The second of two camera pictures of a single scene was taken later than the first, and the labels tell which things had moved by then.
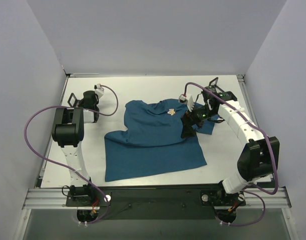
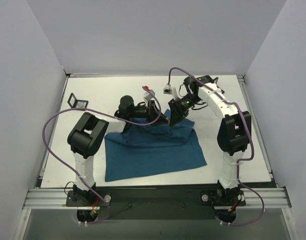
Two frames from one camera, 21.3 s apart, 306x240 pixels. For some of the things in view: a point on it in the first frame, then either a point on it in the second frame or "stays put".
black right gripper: (193, 117) → (177, 110)
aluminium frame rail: (43, 198) stays put
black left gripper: (80, 100) → (153, 111)
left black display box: (72, 99) stays put
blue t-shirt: (150, 143) stays put
